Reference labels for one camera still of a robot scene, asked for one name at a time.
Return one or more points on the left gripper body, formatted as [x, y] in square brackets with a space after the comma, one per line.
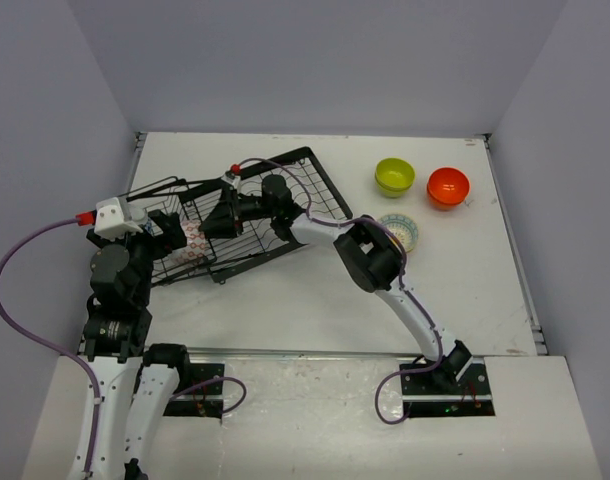
[145, 247]

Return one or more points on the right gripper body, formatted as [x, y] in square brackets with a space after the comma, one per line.
[251, 209]

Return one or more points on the red white pattern bowl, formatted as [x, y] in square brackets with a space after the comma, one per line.
[196, 244]

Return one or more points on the green bowl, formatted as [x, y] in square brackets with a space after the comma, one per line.
[395, 164]
[393, 184]

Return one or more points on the yellow blue pattern ceramic bowl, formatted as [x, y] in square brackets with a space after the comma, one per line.
[403, 227]

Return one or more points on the orange bowl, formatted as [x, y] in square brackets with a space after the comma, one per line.
[446, 200]
[448, 178]

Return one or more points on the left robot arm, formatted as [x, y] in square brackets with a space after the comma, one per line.
[129, 383]

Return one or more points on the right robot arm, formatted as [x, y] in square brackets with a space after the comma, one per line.
[373, 257]

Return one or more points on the black wire dish rack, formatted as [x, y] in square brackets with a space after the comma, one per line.
[252, 228]

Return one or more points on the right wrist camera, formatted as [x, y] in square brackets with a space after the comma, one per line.
[232, 177]

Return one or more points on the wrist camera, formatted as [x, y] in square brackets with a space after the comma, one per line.
[232, 177]
[116, 217]

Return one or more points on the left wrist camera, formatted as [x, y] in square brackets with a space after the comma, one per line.
[116, 217]

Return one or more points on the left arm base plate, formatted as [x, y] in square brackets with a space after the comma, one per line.
[200, 393]

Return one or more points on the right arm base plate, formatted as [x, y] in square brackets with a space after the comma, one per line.
[471, 396]

